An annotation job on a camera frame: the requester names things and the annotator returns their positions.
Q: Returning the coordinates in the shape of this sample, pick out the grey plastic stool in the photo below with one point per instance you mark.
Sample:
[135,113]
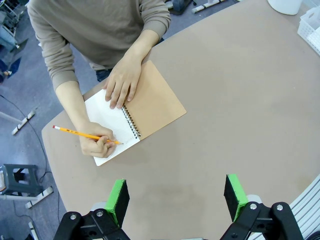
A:
[22,180]

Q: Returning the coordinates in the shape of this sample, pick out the person's left forearm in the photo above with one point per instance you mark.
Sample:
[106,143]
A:
[142,47]

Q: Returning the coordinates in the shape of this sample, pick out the white table foot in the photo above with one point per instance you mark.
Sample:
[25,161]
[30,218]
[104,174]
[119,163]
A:
[40,197]

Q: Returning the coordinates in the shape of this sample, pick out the person's right forearm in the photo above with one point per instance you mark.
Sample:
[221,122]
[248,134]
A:
[72,105]

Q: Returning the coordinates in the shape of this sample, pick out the person's left hand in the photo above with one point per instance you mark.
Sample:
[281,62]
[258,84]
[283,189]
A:
[123,80]

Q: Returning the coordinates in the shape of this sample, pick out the grey aluminium frame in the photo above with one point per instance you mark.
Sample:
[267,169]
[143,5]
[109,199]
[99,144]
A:
[308,207]

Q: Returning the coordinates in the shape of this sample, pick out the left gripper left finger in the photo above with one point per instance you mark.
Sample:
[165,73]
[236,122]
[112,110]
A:
[117,200]

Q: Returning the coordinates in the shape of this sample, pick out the yellow pencil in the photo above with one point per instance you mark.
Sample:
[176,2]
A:
[75,132]

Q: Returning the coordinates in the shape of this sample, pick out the person's right hand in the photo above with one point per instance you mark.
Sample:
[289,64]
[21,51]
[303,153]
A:
[96,145]

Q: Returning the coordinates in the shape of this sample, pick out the white cylindrical bin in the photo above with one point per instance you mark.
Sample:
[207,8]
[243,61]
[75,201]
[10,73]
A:
[285,6]

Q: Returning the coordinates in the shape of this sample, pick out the person in beige sweater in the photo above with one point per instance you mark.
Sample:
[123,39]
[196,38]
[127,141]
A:
[100,32]

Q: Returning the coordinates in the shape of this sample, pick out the white stand leg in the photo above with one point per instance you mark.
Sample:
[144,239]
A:
[25,121]

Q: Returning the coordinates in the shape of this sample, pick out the brown spiral notebook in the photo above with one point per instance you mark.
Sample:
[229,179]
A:
[155,105]

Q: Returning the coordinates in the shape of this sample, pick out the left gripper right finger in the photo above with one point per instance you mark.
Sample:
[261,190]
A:
[236,197]

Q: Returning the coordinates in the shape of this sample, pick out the white perforated plastic basket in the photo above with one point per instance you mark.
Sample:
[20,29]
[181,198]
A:
[311,27]

